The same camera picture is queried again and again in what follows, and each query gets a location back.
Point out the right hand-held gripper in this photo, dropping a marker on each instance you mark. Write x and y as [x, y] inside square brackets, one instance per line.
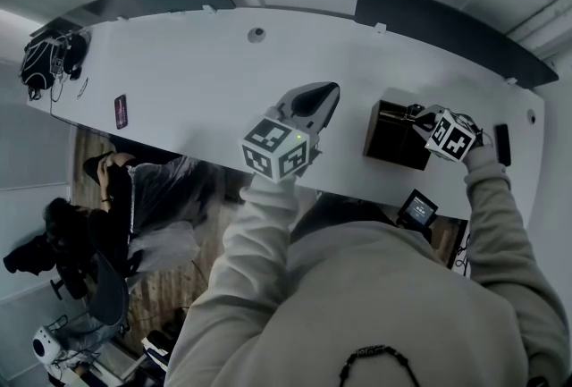
[451, 137]

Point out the white round appliance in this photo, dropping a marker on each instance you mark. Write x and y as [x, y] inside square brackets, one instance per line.
[47, 345]

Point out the plastic-wrapped chair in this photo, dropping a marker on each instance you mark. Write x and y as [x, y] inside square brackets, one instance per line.
[170, 197]

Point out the person's beige sweatshirt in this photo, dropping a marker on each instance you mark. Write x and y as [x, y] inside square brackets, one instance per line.
[380, 296]

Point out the black rectangular remote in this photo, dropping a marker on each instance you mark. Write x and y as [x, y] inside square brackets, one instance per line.
[502, 145]

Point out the small black display device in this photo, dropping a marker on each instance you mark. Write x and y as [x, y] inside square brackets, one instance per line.
[418, 208]

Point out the person's right forearm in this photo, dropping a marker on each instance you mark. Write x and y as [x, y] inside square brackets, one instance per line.
[496, 215]

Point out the white wall pipe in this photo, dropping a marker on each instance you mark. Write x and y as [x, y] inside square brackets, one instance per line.
[549, 19]
[556, 43]

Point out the black office chair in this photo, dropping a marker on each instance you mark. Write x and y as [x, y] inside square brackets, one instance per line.
[111, 291]

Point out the black box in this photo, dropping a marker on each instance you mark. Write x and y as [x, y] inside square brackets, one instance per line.
[393, 144]

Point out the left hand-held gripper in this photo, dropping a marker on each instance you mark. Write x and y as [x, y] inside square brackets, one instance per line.
[268, 139]

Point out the black backpack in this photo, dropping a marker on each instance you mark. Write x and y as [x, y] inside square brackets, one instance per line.
[44, 59]

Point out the black jacket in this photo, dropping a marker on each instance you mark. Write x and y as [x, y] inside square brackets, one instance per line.
[27, 258]

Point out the person's left forearm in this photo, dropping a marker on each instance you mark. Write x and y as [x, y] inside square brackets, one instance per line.
[259, 242]

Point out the dark patterned smartphone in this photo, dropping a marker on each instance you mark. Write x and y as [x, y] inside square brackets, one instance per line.
[121, 111]

